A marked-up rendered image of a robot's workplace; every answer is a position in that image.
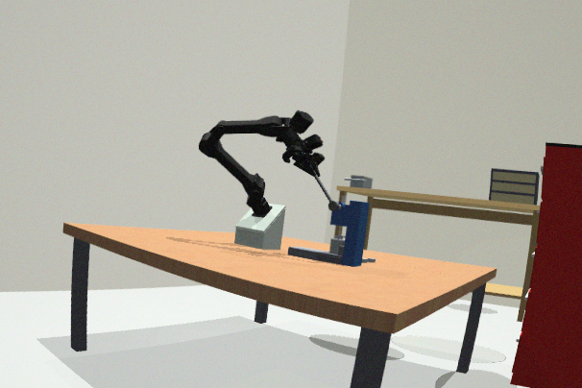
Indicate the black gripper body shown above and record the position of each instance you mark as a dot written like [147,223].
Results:
[295,150]

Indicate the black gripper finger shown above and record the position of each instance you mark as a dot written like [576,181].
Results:
[303,163]
[314,161]

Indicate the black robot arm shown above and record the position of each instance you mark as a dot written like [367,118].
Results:
[254,185]

